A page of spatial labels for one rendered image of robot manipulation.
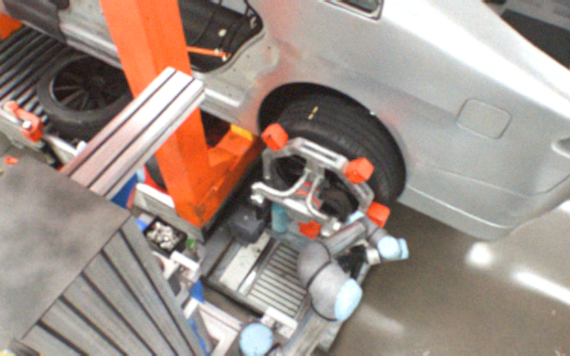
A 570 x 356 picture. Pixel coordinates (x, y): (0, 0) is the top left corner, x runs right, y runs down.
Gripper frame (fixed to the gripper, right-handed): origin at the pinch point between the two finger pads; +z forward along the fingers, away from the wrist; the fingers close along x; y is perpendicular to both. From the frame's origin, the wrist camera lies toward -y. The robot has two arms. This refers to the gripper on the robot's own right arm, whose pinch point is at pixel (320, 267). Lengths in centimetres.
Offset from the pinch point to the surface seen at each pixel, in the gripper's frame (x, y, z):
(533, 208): -18, -7, -88
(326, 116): -47, 43, -14
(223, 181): -59, 15, 49
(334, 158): -32.9, 29.2, -14.2
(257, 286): -52, -56, 56
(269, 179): -53, 14, 23
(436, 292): -62, -98, -42
